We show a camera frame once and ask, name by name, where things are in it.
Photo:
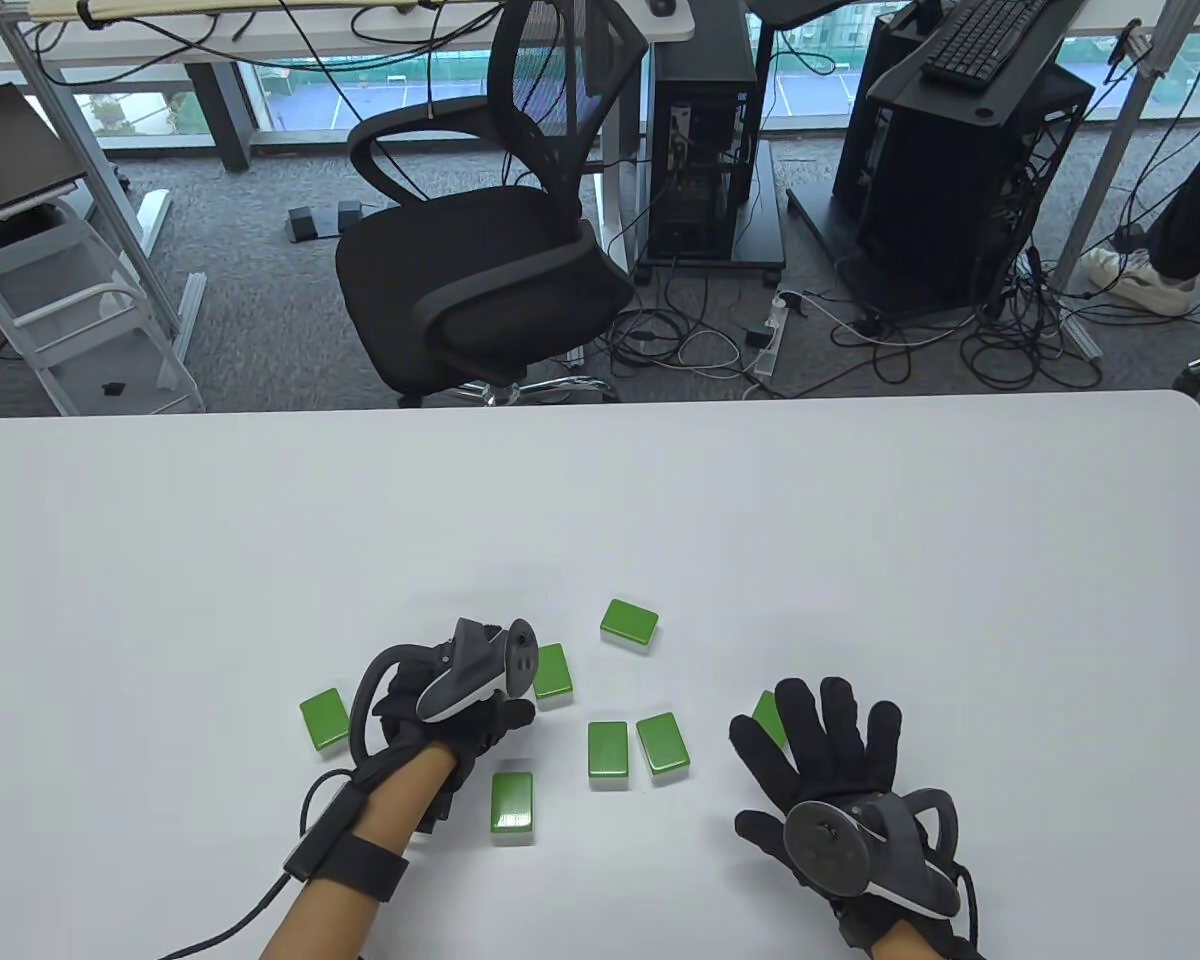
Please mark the white metal step stool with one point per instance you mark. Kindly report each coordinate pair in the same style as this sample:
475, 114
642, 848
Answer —
80, 370

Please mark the grey hand controller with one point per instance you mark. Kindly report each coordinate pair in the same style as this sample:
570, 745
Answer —
465, 670
825, 850

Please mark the black open computer rack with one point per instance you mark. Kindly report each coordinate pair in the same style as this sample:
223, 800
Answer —
940, 200

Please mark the black wheeled cart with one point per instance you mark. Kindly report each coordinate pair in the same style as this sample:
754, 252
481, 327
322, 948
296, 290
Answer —
760, 220

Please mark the black keyboard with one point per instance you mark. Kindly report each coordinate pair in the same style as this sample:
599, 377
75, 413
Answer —
990, 40

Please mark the person's left hand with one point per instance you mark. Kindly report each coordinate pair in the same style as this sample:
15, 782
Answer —
475, 730

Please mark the person's left forearm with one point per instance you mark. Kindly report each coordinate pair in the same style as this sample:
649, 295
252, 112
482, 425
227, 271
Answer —
400, 795

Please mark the person's right forearm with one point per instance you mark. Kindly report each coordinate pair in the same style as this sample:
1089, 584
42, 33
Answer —
905, 948

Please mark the black mesh office chair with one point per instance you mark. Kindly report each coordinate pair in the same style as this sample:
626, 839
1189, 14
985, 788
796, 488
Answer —
480, 260

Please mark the white power strip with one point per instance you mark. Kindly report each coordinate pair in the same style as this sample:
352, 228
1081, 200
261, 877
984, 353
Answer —
772, 335

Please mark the black computer mouse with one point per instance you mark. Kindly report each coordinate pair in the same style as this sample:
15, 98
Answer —
663, 6

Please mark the black keyboard shelf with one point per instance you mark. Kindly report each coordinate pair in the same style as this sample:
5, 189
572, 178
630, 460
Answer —
910, 90

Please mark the black flat panel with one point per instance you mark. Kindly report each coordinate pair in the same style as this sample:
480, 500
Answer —
10, 150

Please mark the person's right hand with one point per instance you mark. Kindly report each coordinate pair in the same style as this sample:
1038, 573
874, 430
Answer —
840, 750

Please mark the black computer tower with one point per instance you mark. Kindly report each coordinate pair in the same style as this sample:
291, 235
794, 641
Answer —
700, 60

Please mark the aluminium frame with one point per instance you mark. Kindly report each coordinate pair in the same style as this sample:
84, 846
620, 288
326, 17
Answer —
110, 200
1118, 150

